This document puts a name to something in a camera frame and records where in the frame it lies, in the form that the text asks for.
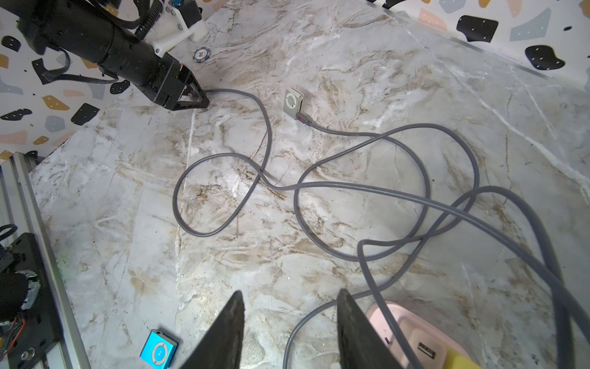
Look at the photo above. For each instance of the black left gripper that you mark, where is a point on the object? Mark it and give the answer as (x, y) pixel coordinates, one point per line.
(87, 29)

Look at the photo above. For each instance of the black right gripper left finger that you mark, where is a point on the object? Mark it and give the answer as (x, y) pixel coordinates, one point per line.
(221, 346)

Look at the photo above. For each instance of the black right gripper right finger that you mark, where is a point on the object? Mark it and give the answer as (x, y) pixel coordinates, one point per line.
(359, 344)

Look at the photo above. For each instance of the yellow USB charger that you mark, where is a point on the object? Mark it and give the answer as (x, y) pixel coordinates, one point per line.
(454, 360)

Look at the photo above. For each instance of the silver mp3 player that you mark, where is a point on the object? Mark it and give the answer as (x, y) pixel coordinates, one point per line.
(293, 101)

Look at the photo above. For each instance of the pink USB charger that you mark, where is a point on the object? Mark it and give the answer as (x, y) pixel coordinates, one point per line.
(428, 344)

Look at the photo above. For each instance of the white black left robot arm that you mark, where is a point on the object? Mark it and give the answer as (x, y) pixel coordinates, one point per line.
(148, 12)

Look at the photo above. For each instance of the round sticker white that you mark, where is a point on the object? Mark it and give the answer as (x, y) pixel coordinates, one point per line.
(201, 55)

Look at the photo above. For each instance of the blue mp3 player left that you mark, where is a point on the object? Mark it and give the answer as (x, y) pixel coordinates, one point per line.
(159, 350)

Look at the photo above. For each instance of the pink power strip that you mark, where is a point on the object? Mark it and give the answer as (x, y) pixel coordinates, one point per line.
(379, 323)

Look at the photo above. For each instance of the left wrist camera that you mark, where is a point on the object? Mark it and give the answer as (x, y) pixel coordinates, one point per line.
(178, 21)

